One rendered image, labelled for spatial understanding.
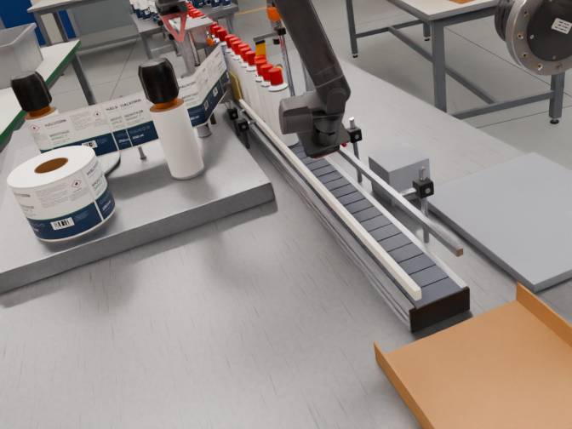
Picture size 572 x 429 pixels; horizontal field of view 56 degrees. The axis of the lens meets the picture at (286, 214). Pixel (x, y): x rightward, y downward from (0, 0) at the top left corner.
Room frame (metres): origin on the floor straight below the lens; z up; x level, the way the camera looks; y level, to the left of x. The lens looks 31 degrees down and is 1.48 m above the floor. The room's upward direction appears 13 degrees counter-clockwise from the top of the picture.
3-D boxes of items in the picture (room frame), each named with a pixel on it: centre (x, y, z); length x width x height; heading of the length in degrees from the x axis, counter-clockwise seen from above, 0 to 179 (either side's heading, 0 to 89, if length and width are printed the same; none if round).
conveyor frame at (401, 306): (1.44, -0.03, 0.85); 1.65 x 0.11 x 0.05; 12
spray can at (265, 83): (1.39, -0.04, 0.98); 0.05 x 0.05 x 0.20
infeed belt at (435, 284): (1.44, -0.03, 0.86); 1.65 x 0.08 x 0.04; 12
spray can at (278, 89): (1.34, -0.05, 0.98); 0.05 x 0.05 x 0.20
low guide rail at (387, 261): (1.15, -0.06, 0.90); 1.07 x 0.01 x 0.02; 12
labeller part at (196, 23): (1.83, 0.16, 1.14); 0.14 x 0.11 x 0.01; 12
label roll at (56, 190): (1.19, 0.51, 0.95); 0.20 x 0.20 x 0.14
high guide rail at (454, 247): (1.17, -0.13, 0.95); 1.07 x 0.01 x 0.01; 12
